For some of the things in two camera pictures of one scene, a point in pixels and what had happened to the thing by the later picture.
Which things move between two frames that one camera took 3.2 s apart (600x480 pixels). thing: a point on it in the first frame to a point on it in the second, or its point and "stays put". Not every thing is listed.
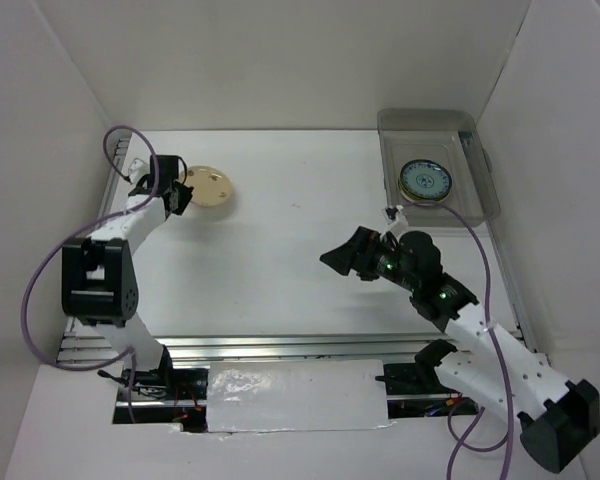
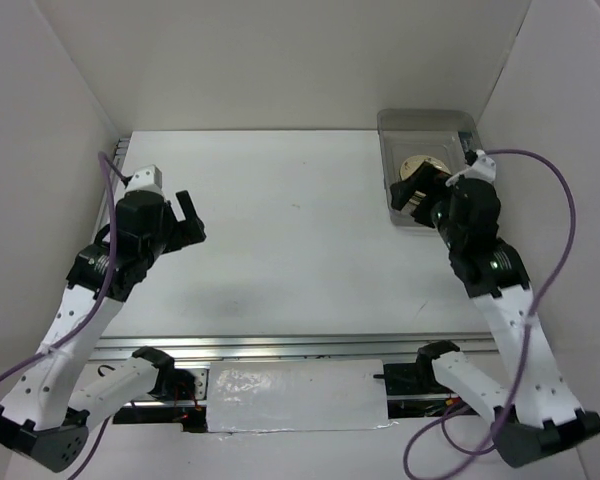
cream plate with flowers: [211, 185] to [409, 165]
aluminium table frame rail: [265, 347] stays put
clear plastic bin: [437, 156] stays put
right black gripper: [358, 253] to [422, 178]
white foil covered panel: [296, 395] stays put
